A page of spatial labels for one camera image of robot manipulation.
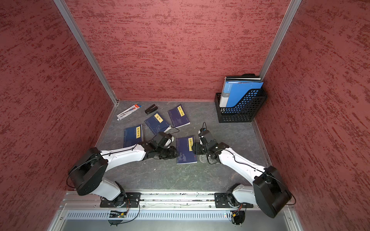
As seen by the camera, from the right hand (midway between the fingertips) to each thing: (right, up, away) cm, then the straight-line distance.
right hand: (197, 150), depth 86 cm
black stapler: (-36, +26, +28) cm, 52 cm away
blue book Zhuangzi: (-29, +14, +20) cm, 38 cm away
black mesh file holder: (+35, +24, +13) cm, 44 cm away
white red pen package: (-54, +24, +28) cm, 66 cm away
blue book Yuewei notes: (-8, -4, +4) cm, 9 cm away
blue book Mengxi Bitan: (-43, +7, +11) cm, 45 cm away
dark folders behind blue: (+36, +48, +13) cm, 61 cm away
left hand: (-12, -5, -1) cm, 13 cm away
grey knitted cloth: (+4, -6, +3) cm, 8 cm away
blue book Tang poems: (-13, +20, +24) cm, 34 cm away
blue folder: (+26, +36, +10) cm, 46 cm away
